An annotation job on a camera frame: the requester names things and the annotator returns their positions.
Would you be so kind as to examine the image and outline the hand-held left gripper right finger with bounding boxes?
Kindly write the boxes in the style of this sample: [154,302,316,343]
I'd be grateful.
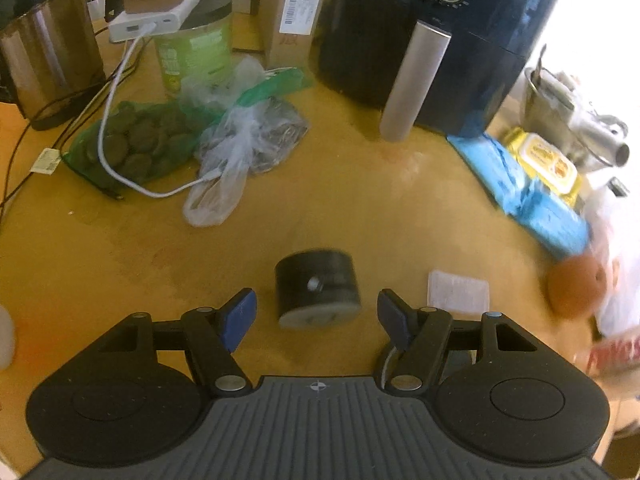
[376,287,553,395]

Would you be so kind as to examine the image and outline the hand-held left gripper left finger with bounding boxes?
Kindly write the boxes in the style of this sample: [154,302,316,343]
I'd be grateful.
[95,287,258,396]

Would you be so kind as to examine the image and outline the clear plastic case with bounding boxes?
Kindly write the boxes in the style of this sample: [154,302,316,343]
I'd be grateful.
[427,269,491,316]

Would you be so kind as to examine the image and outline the black cylinder wheel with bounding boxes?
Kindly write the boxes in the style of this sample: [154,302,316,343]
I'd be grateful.
[274,248,363,330]

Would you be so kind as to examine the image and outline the clear plastic bag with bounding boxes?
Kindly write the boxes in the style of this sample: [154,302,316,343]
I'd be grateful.
[582,180,640,341]
[182,55,308,228]

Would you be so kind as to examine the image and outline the blue plastic packet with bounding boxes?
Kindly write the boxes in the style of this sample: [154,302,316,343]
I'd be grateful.
[447,131,531,211]
[505,180,592,256]

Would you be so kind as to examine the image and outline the orange brown fruit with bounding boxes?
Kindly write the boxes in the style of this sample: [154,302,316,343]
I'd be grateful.
[547,255,608,318]

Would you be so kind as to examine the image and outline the green net bag of discs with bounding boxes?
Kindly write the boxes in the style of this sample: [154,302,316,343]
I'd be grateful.
[62,101,223,196]

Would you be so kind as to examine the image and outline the yellow wet wipes pack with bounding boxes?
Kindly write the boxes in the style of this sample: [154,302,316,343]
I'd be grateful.
[502,127,583,211]

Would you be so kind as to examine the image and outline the red printed plastic bag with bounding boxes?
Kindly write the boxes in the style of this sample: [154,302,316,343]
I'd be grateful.
[585,327,640,378]

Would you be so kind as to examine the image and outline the frosted plastic bottle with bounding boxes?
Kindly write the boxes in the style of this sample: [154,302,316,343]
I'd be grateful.
[0,305,16,371]

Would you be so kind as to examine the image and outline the green plastic bag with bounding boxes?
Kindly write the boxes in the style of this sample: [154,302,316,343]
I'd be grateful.
[235,66,306,108]

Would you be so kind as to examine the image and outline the small paper label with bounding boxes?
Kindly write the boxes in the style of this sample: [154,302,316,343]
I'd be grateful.
[30,147,63,175]

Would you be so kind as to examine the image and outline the green labelled canister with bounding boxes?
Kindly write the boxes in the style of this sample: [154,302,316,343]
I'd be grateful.
[154,0,235,98]

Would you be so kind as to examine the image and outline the metal cup with utensils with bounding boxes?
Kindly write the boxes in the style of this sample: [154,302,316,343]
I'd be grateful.
[522,45,631,173]

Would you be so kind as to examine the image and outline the black air fryer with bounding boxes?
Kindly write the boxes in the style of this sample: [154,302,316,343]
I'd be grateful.
[312,0,568,142]

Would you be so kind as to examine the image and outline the white power bank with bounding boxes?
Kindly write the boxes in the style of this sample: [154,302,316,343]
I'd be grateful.
[107,0,216,43]

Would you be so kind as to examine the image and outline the tall brown carton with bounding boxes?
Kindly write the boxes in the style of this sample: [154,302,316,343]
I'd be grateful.
[264,0,335,68]

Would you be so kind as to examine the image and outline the steel electric kettle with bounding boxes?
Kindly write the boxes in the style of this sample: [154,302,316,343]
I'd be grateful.
[0,0,108,132]

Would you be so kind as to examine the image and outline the white charging cable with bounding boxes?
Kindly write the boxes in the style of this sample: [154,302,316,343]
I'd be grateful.
[97,35,221,200]

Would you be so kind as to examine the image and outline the thin black cables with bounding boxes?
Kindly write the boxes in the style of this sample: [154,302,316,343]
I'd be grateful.
[0,80,108,221]

